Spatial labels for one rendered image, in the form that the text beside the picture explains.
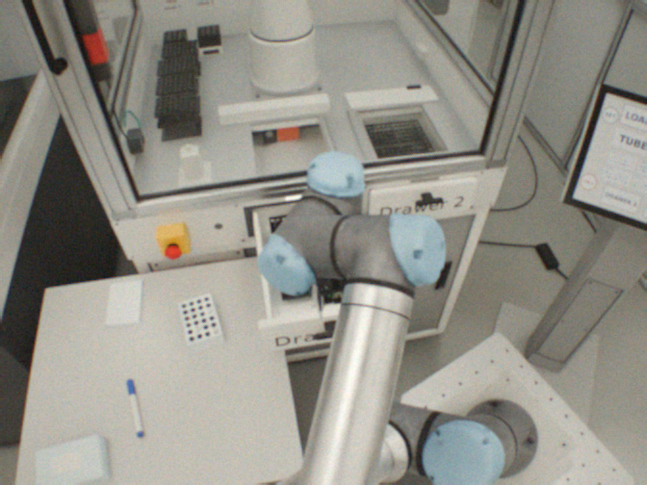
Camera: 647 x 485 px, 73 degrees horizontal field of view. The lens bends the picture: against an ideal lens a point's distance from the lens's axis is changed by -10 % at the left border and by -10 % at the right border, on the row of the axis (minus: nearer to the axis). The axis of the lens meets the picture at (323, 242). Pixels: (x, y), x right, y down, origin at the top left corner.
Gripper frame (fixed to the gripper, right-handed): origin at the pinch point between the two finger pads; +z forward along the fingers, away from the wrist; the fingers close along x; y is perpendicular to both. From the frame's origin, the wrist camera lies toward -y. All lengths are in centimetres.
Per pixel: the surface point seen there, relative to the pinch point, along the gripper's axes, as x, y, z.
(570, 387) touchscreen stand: 97, 0, 97
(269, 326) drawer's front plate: -12.4, -1.2, 7.6
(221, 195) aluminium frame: -18.8, -34.7, 2.2
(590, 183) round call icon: 69, -19, -1
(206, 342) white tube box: -27.5, -7.8, 21.2
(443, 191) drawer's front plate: 37, -33, 10
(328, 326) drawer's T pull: -0.6, 0.4, 9.0
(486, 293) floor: 83, -52, 101
